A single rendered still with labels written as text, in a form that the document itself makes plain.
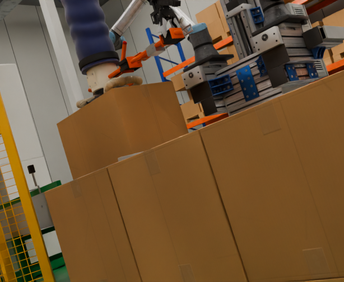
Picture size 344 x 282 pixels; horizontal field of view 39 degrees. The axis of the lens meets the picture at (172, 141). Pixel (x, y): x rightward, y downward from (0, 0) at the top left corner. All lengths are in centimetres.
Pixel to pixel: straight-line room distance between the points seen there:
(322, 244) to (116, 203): 67
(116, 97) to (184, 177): 113
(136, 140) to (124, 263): 91
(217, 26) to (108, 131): 866
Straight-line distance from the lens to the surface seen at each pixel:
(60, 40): 589
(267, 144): 108
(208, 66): 274
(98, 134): 247
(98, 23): 271
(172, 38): 221
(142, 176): 137
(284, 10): 257
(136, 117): 235
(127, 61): 247
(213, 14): 1099
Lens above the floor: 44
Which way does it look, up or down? 4 degrees up
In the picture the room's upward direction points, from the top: 18 degrees counter-clockwise
